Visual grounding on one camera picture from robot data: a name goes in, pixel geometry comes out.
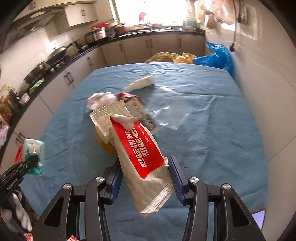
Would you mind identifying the blue plastic bag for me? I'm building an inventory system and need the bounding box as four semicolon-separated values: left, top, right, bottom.
192;42;234;78

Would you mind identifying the yellow plastic bag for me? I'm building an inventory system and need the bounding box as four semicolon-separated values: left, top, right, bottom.
145;52;196;64

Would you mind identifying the dark printed carton box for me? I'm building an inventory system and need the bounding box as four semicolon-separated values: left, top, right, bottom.
115;92;159;134

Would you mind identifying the red white snack wrapper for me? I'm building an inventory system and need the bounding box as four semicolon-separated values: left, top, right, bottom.
89;100;174;217

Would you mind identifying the black wok pan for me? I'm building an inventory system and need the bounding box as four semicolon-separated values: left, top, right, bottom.
46;43;73;65

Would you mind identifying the white tissue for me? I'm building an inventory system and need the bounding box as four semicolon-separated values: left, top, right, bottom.
86;92;117;110

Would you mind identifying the blue table cloth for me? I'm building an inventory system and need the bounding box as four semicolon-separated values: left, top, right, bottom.
21;63;268;240

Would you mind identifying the clear plastic bag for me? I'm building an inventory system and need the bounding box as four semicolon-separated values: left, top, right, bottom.
145;86;197;131

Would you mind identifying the green wet wipes pack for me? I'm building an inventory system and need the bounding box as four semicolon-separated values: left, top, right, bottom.
22;138;45;176

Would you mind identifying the orange yellow packet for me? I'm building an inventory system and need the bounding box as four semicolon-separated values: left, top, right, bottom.
94;131;117;156

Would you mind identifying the steel rice cooker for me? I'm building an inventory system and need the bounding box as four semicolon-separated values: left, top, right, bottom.
84;27;107;44

